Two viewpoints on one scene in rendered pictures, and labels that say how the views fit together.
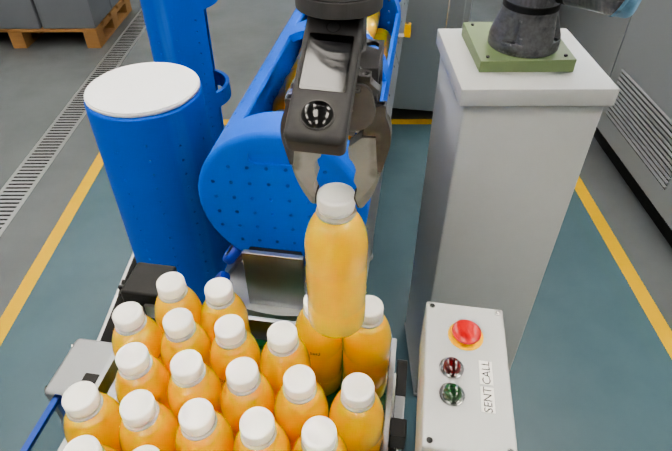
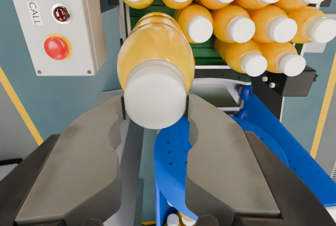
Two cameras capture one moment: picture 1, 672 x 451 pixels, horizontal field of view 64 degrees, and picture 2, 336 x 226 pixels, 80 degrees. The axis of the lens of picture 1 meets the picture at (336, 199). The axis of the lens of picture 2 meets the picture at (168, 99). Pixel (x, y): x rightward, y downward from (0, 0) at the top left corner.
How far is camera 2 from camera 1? 0.42 m
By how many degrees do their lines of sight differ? 22
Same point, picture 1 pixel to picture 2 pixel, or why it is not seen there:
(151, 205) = (288, 151)
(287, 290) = (201, 91)
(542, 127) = not seen: outside the picture
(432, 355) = (79, 24)
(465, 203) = not seen: hidden behind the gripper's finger
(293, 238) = not seen: hidden behind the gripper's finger
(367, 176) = (86, 125)
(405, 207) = (152, 175)
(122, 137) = (327, 191)
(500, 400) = not seen: outside the picture
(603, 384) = (58, 103)
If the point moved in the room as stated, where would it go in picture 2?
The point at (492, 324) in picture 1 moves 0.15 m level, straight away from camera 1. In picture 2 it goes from (40, 61) to (40, 131)
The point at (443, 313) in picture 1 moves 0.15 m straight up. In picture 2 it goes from (79, 65) to (29, 114)
